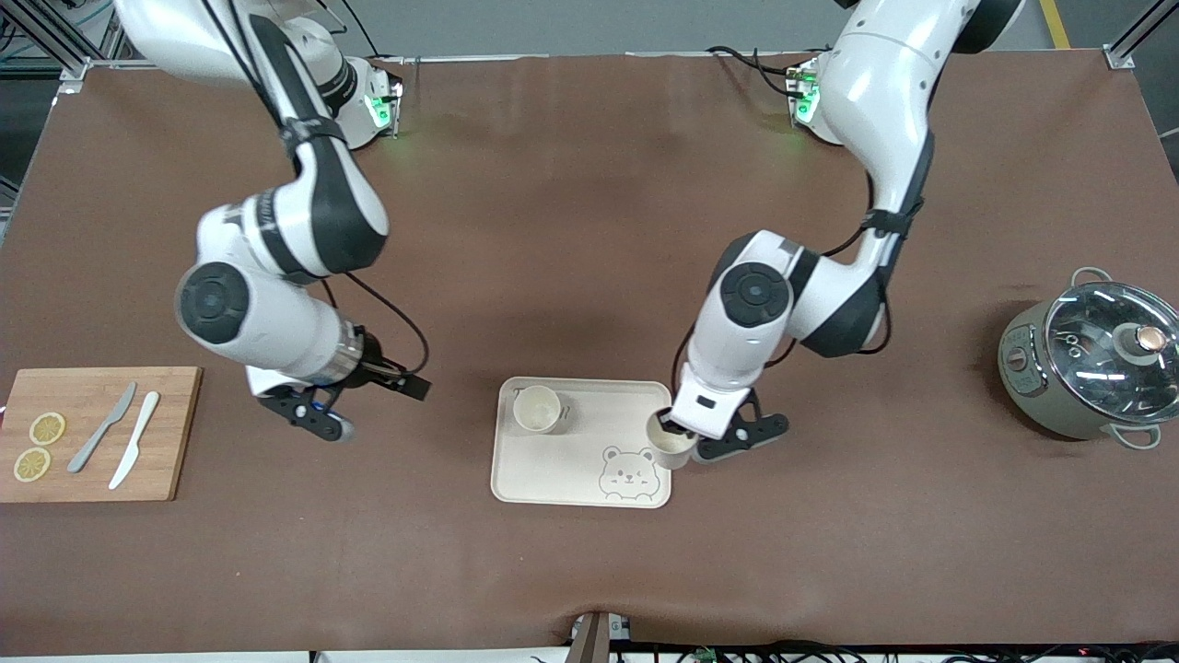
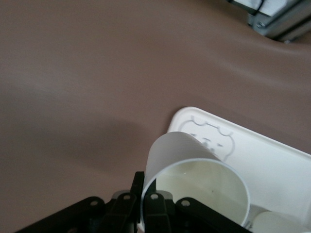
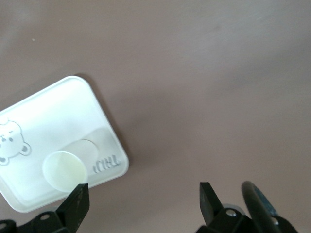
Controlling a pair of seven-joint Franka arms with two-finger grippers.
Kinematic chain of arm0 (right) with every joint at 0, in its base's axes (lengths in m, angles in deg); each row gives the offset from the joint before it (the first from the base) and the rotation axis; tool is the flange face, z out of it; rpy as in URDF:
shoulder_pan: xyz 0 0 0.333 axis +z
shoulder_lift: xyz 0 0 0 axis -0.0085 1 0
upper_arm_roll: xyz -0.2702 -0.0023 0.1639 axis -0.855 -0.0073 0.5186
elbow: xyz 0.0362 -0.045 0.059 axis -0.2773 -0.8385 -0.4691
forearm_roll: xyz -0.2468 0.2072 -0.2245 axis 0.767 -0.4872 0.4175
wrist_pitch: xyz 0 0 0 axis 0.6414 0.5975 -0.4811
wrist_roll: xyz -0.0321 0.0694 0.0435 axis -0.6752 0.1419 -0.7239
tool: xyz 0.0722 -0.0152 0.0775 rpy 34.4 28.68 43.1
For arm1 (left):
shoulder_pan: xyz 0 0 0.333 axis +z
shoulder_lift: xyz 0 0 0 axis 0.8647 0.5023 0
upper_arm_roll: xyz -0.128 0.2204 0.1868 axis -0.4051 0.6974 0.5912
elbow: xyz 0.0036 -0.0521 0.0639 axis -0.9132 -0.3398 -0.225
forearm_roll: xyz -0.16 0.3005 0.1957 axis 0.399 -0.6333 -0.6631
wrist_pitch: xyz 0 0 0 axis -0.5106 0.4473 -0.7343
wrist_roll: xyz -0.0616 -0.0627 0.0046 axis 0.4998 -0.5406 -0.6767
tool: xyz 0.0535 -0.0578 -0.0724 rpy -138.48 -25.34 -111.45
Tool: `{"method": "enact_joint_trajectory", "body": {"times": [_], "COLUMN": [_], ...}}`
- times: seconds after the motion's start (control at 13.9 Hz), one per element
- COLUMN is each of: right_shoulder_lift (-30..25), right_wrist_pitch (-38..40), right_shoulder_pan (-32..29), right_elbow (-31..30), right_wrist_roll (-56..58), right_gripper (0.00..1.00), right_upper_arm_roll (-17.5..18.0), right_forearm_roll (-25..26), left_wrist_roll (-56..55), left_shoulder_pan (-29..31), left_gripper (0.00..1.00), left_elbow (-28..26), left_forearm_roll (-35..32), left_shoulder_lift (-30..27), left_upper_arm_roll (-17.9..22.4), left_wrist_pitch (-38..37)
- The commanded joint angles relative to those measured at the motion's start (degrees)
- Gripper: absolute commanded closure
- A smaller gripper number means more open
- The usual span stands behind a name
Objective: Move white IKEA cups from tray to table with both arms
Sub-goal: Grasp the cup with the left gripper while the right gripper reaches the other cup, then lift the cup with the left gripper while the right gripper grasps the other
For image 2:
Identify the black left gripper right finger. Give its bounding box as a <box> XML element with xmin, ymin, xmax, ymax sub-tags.
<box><xmin>143</xmin><ymin>191</ymin><xmax>246</xmax><ymax>233</ymax></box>

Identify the aluminium camera mount post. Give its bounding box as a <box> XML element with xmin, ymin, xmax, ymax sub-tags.
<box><xmin>225</xmin><ymin>0</ymin><xmax>311</xmax><ymax>45</ymax></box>

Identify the cream bear print tray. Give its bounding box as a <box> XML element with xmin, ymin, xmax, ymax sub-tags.
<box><xmin>137</xmin><ymin>106</ymin><xmax>311</xmax><ymax>233</ymax></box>

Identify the white plastic cup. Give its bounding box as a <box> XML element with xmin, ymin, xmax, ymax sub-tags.
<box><xmin>140</xmin><ymin>131</ymin><xmax>251</xmax><ymax>233</ymax></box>

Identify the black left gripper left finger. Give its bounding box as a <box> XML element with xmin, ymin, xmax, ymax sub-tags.
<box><xmin>14</xmin><ymin>171</ymin><xmax>146</xmax><ymax>233</ymax></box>

